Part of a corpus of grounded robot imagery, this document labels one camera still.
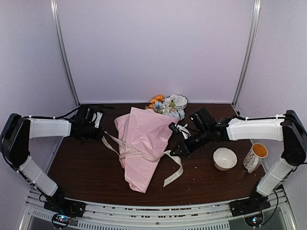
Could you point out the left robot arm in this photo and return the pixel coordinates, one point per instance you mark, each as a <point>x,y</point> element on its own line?
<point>19,130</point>

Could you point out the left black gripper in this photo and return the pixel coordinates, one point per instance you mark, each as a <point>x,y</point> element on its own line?
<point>98,137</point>

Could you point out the left aluminium frame post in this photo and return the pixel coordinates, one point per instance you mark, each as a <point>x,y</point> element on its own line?
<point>63,53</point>

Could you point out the right aluminium frame post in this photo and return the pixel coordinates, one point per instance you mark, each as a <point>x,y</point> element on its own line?
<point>248,53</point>

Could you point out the blue hydrangea flower stem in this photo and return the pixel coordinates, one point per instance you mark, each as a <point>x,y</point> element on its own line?
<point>177,114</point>

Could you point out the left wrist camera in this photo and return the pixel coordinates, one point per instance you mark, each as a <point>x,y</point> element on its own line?
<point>97,119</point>

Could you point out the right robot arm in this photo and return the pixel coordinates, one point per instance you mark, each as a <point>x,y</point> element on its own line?
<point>286,128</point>

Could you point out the white mug yellow inside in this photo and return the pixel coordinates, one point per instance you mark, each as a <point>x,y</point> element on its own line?
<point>255,156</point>

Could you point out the round white bowl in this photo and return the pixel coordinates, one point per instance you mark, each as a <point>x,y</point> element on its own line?
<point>224,159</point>

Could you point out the white flower stem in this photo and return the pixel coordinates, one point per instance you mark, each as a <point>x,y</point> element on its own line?
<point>170,103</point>

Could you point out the cream printed ribbon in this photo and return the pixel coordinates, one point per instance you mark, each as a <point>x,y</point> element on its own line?
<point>133,151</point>

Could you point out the orange flower stem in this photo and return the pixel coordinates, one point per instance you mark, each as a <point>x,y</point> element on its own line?
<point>157,98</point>

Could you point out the aluminium front rail base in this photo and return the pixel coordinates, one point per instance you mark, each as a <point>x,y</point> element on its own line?
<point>210,216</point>

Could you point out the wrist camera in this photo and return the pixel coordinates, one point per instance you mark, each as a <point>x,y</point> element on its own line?
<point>97,119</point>
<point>179,130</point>

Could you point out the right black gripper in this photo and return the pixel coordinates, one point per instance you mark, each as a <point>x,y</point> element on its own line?
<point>185,151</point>

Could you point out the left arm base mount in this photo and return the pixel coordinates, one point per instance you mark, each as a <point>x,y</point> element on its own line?
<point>71,208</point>

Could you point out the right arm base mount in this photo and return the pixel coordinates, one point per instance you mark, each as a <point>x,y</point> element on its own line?
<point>247,206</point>

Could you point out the aluminium frame post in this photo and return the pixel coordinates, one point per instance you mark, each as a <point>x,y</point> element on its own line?
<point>248,53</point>
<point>63,53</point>

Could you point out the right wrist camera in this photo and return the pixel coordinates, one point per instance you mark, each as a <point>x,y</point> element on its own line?
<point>179,130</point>

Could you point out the pink wrapping paper sheet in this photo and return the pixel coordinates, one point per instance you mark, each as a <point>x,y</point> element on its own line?
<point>148,132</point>

